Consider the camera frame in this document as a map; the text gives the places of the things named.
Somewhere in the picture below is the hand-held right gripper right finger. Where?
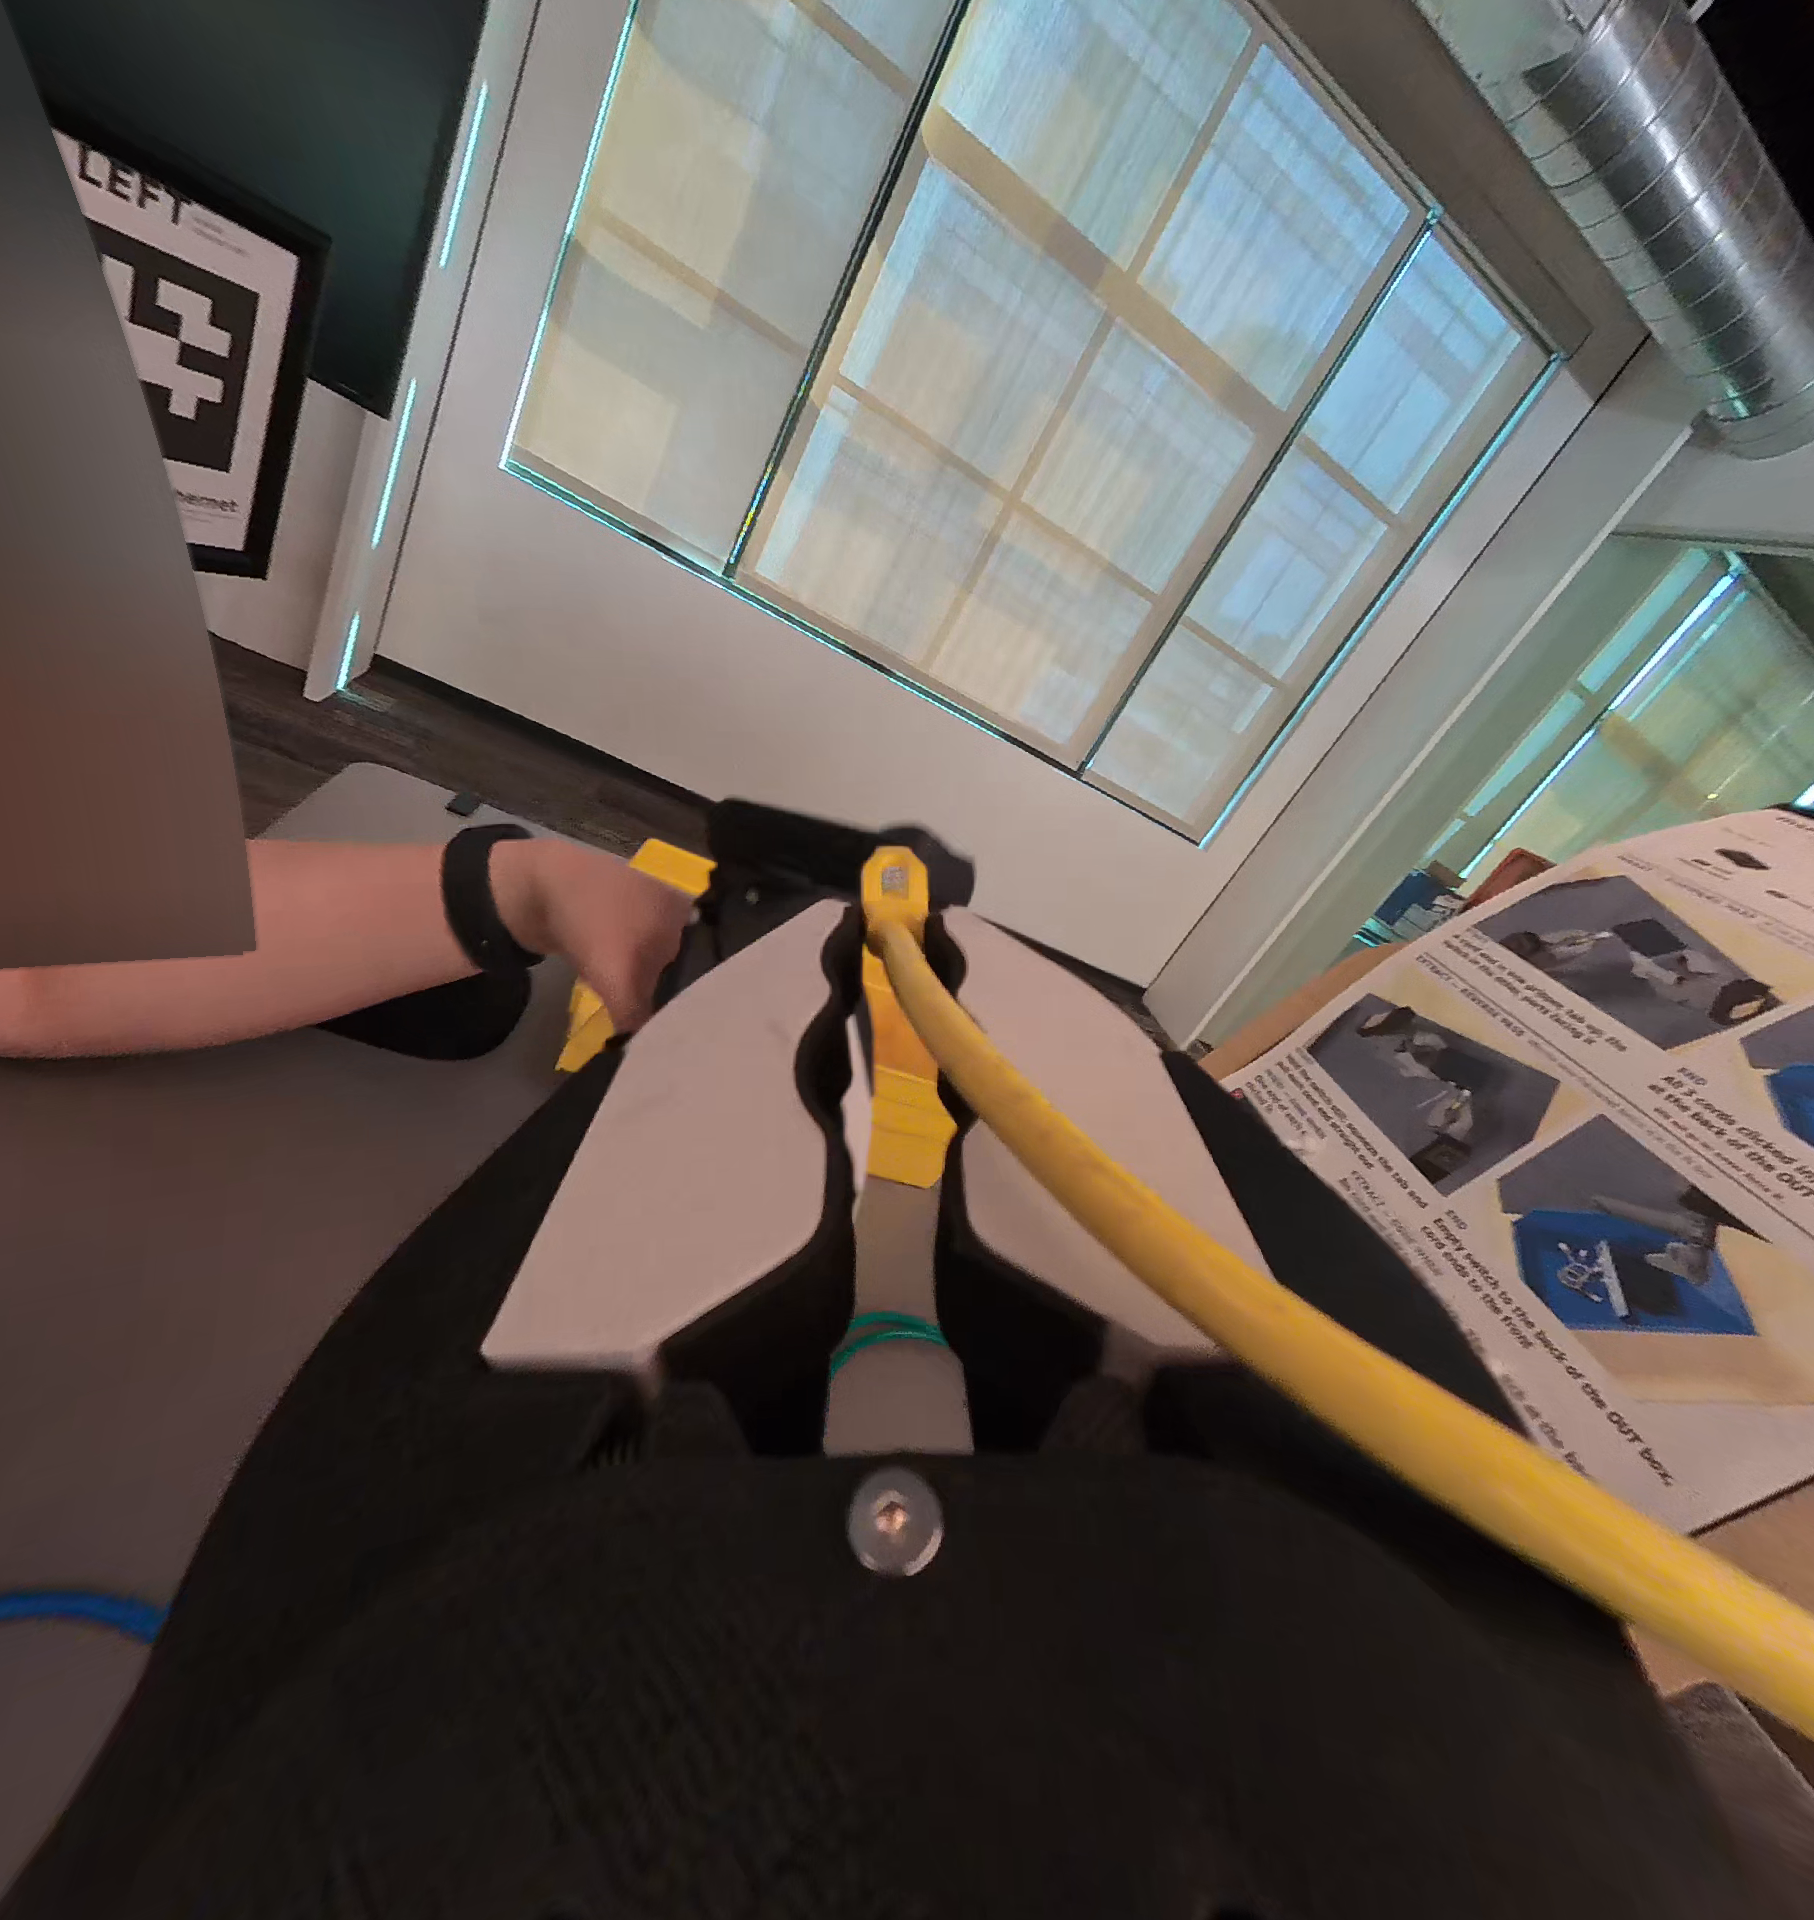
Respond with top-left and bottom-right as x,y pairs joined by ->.
929,900 -> 1305,1460

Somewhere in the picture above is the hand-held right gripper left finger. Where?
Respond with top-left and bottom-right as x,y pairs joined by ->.
476,900 -> 864,1460

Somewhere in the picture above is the black network switch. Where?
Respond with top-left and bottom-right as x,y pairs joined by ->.
704,802 -> 982,913

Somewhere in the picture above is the yellow ethernet cable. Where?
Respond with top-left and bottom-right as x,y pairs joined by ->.
858,844 -> 1814,1770

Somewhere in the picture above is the blue ethernet cable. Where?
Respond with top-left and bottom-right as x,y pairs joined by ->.
0,1591 -> 176,1643

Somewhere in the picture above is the person's left forearm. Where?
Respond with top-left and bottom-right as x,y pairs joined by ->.
0,840 -> 472,1063

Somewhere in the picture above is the person's left hand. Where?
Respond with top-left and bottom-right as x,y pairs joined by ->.
523,840 -> 701,1038

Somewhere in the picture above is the yellow plastic bin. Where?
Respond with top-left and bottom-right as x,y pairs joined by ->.
553,840 -> 952,1192

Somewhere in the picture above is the black wristband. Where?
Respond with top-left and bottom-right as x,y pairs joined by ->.
442,820 -> 548,976

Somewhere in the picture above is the instruction sheet on cardboard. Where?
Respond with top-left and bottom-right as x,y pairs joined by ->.
1201,808 -> 1814,1629

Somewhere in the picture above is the large gridded window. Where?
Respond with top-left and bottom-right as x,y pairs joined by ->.
506,0 -> 1558,851

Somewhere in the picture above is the side room window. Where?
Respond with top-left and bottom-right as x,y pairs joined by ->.
1448,545 -> 1814,885

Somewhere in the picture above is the black framed marker sign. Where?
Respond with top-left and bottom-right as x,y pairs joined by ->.
49,129 -> 328,586

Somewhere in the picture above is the green ethernet cable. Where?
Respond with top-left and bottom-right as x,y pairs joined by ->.
827,1313 -> 943,1374

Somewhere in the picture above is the round silver air duct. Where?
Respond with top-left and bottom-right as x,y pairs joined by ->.
1524,0 -> 1814,461

